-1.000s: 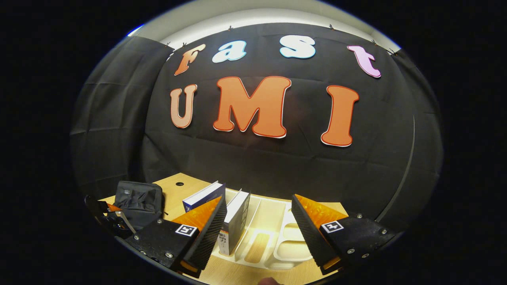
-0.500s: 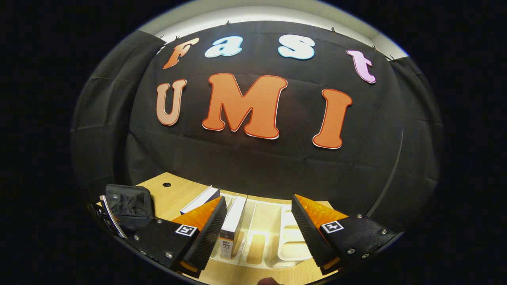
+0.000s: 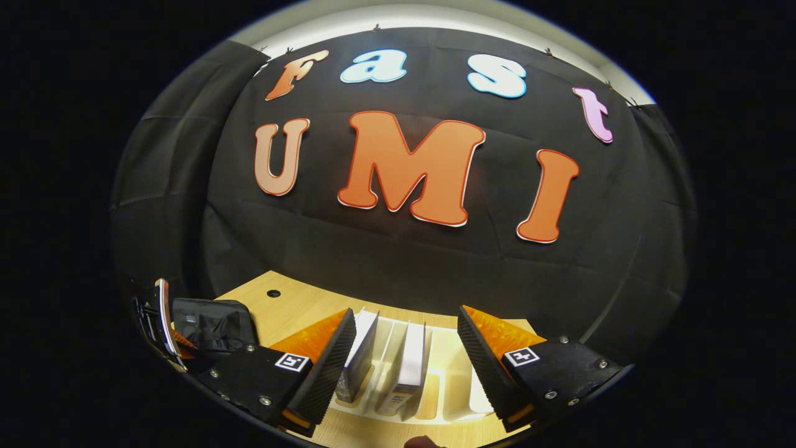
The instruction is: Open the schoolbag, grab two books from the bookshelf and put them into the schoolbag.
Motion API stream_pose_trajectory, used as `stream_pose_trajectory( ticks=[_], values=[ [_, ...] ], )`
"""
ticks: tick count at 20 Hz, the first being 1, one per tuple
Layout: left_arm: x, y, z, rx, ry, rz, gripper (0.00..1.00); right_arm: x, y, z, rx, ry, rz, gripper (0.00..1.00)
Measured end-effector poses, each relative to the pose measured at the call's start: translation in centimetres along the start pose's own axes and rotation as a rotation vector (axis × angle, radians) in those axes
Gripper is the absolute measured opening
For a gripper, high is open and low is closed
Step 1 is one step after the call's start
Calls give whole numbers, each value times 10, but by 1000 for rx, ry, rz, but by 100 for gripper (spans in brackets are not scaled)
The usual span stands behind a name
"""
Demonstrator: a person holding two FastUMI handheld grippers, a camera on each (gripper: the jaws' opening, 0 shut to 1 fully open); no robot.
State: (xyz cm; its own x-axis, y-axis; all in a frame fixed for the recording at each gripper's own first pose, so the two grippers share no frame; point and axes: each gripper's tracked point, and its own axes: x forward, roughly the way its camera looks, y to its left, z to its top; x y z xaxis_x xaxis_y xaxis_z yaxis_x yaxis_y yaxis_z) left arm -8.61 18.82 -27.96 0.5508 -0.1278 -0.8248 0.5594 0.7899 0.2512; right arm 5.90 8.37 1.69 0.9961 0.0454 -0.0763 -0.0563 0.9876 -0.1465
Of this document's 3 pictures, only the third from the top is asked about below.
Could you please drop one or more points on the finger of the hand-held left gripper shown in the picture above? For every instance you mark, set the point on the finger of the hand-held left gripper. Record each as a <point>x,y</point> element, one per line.
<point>149,323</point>

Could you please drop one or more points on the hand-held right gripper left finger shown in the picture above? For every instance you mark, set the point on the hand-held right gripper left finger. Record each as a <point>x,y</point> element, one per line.
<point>329,367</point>

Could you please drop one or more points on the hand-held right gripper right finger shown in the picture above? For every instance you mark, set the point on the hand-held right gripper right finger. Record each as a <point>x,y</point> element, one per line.
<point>485,367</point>

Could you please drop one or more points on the blue cover book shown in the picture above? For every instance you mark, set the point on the blue cover book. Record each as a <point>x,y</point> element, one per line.
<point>364,348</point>

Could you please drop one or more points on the white bookshelf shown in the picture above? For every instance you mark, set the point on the white bookshelf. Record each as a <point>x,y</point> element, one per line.
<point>451,398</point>

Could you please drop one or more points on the black schoolbag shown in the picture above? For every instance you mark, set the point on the black schoolbag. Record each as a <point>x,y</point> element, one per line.
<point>214,326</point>

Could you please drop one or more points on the black spine book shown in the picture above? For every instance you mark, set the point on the black spine book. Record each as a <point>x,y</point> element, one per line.
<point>411,354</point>

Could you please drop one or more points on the black backdrop cloth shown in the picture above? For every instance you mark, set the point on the black backdrop cloth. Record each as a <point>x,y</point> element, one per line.
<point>398,261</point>

